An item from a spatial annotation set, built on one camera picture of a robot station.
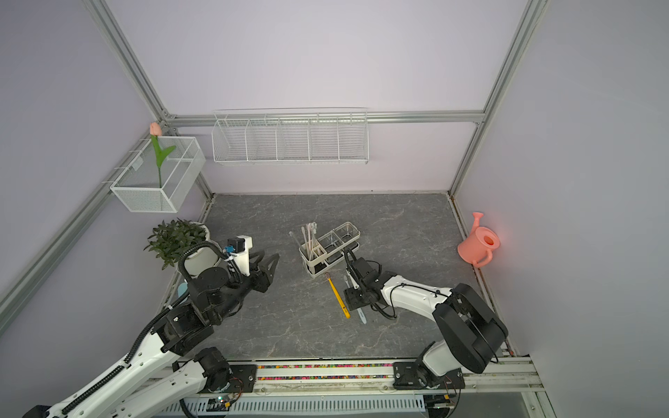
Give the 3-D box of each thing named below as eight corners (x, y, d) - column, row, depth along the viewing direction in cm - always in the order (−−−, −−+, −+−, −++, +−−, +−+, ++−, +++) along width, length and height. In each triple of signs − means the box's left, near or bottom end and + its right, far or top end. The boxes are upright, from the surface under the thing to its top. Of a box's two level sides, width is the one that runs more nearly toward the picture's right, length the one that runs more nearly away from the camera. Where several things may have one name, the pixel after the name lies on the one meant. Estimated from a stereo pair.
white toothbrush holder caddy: (313, 280, 95) (310, 265, 87) (301, 264, 99) (297, 249, 91) (360, 247, 104) (361, 232, 96) (347, 234, 108) (347, 218, 100)
